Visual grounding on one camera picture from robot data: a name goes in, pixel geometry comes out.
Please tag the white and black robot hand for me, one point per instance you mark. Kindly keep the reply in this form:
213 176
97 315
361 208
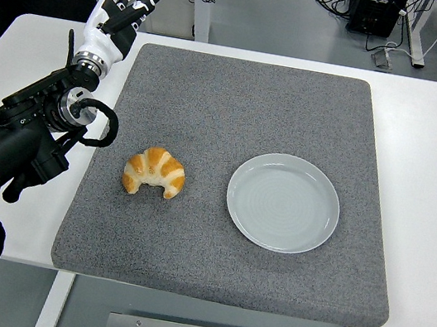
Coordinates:
100 41

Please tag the golden croissant bread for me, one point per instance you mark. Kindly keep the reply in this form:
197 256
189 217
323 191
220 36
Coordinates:
155 165

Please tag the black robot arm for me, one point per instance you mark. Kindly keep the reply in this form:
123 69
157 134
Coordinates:
8 141

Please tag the light grey round plate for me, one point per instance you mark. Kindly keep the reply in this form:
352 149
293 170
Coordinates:
283 203

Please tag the grey felt mat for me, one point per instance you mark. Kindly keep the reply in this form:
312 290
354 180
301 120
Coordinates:
211 107

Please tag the black computer case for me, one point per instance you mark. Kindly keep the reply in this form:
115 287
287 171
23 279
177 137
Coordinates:
375 13

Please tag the small clear plastic holder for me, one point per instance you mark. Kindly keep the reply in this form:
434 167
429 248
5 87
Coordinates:
382 60

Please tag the white desk leg with foot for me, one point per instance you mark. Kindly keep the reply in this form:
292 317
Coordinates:
418 29

